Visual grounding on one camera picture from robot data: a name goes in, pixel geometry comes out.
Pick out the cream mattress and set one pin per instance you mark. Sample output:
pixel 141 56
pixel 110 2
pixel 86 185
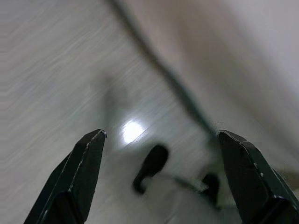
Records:
pixel 233 70

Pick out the black robot right foot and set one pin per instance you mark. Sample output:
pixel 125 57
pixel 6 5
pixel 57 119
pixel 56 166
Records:
pixel 211 186

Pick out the black robot left foot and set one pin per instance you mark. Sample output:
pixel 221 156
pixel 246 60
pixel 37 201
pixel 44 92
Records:
pixel 154 163

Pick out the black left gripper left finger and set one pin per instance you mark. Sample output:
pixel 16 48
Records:
pixel 77 177

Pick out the black robot foot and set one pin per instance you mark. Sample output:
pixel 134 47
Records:
pixel 211 186
pixel 154 163

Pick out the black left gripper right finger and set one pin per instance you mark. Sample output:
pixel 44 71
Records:
pixel 252 182

